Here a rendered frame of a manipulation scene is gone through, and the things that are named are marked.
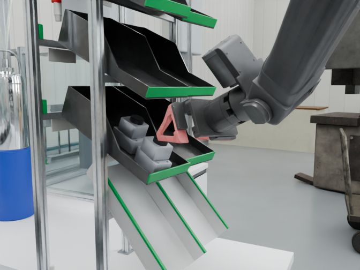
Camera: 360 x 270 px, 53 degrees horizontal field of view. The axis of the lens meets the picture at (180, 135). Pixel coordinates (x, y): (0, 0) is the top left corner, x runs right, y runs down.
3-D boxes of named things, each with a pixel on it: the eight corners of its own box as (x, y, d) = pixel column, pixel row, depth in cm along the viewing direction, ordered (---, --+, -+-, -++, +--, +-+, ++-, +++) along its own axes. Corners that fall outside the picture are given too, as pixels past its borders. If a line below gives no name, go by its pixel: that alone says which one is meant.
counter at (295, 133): (223, 138, 957) (223, 103, 944) (325, 147, 815) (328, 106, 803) (207, 142, 888) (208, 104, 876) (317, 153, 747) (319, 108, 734)
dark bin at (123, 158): (187, 172, 78) (199, 143, 75) (147, 185, 68) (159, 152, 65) (104, 112, 91) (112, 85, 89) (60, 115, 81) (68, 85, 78)
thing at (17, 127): (37, 147, 145) (32, 50, 140) (7, 152, 133) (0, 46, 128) (13, 144, 151) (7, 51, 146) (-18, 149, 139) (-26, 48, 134)
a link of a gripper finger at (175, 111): (143, 119, 64) (178, 98, 58) (173, 119, 69) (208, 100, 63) (152, 156, 63) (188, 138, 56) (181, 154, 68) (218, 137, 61)
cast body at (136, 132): (144, 151, 79) (155, 124, 76) (130, 155, 75) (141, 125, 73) (120, 133, 83) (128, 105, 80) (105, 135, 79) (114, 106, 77)
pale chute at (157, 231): (194, 261, 80) (207, 251, 78) (156, 287, 70) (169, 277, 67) (128, 162, 89) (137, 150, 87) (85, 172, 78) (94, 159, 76)
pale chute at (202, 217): (218, 236, 93) (229, 227, 91) (189, 255, 83) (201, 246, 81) (158, 152, 102) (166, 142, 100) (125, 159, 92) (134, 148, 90)
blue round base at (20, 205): (44, 211, 149) (40, 146, 145) (11, 224, 135) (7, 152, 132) (17, 205, 156) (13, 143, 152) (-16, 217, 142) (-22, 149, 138)
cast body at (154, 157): (167, 175, 73) (179, 145, 71) (151, 178, 70) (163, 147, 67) (144, 153, 78) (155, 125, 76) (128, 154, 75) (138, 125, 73)
